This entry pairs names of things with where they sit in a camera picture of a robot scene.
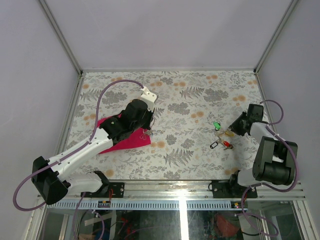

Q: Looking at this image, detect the yellow key tag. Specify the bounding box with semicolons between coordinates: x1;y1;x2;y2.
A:
224;129;235;137

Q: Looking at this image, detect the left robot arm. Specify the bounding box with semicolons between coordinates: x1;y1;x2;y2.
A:
31;99;155;205

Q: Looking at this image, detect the aluminium frame post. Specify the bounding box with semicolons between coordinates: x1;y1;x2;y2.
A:
37;0;83;75
253;0;301;75

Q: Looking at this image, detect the right aluminium frame post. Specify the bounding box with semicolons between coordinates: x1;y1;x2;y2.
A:
253;0;301;75

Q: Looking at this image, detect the left aluminium frame post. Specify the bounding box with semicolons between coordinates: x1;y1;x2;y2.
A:
37;0;83;75

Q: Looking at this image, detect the red key tag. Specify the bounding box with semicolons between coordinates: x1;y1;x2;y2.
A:
223;141;231;148

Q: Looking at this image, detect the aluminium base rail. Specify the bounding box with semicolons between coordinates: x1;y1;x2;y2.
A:
37;179;307;201

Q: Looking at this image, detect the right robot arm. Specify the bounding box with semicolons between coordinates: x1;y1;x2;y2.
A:
227;104;299;198

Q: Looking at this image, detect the black key tag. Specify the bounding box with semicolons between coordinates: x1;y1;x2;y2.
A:
209;141;219;149

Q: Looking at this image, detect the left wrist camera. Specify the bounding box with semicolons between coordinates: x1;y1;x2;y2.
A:
139;86;159;112

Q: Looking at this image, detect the floral patterned table mat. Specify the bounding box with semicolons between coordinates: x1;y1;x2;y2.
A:
67;70;262;180

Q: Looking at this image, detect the green key tag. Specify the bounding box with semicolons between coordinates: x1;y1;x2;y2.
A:
213;122;221;131

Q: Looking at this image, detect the silver metal keyring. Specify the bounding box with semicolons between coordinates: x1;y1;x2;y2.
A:
140;129;153;141

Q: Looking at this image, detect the pink folded cloth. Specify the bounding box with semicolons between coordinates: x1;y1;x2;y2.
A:
99;127;151;155

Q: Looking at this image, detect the white perforated cable duct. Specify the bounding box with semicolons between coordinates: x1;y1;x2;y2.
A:
48;199;232;211

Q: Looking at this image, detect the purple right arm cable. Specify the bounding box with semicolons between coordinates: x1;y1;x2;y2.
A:
241;99;300;237

